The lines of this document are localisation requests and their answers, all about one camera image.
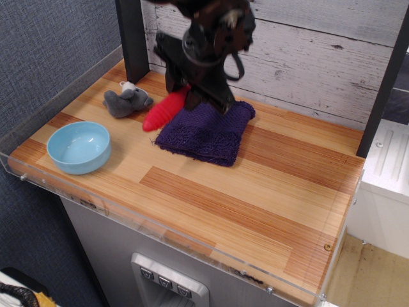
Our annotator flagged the black vertical post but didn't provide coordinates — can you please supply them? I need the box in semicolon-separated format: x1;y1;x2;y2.
356;8;408;158
115;0;150;83

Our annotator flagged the red handled metal spoon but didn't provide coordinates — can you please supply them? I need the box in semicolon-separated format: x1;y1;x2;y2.
143;85;190;132

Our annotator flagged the grey cabinet with button panel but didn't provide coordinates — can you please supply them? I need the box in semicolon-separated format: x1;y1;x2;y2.
62;199;292;306

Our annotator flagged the black left vertical post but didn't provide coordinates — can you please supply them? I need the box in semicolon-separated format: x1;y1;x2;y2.
115;0;150;83

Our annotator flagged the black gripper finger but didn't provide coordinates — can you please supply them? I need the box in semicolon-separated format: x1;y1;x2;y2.
184;89;208;111
165;68;189;93

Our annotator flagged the clear acrylic table guard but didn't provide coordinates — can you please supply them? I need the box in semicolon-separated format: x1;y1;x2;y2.
1;38;364;306

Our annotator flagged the black and yellow bag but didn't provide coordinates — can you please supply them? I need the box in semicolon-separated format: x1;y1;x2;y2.
1;267;58;306

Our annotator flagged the light blue bowl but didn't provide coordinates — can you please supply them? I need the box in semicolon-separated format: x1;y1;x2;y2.
47;122;111;175

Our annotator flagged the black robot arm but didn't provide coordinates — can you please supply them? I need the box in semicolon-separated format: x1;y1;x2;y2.
154;1;256;114

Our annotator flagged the black cable loop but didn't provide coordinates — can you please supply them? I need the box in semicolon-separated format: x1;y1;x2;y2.
222;52;245;81

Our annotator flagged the purple folded cloth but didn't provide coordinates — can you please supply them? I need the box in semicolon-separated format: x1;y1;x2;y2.
155;101;256;167

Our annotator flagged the grey plush toy animal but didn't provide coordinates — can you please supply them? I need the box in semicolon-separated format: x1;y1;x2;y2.
102;81;153;118

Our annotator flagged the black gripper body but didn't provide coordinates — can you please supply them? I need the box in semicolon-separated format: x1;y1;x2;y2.
154;32;236;114

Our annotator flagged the black right vertical post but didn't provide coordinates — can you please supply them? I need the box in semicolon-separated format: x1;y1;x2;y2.
356;8;408;158

